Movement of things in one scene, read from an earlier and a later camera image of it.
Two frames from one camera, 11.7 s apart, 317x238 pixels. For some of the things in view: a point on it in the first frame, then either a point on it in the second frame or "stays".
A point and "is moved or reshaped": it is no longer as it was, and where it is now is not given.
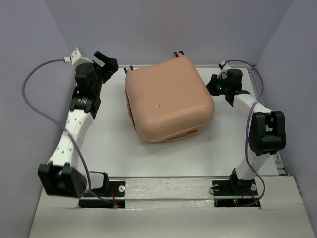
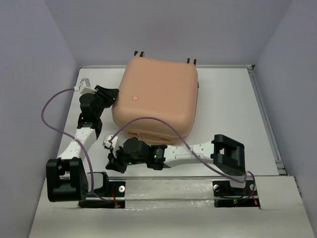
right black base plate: x=235 y=188 stays
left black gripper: x=112 y=66 -> x=111 y=93
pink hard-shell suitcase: x=168 y=101 is moved or reshaped
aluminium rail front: x=168 y=177 stays
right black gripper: x=211 y=85 -> x=115 y=162
